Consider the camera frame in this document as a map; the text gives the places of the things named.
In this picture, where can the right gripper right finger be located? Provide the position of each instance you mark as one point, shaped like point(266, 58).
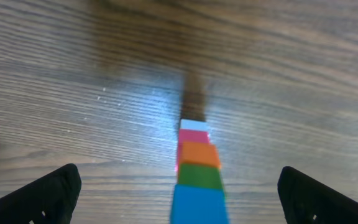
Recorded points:
point(309, 202)

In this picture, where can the white cube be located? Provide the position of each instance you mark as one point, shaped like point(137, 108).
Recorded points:
point(194, 125)

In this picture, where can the green cube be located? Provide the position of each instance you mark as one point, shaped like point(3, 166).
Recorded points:
point(199, 176)

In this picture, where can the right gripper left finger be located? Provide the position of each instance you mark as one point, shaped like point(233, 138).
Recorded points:
point(48, 199)

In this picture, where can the pink cube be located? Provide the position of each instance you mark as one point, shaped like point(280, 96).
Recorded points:
point(193, 136)

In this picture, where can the orange cube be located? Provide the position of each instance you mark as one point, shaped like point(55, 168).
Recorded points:
point(199, 154)

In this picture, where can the blue cube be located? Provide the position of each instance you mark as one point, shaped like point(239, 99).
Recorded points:
point(199, 205)

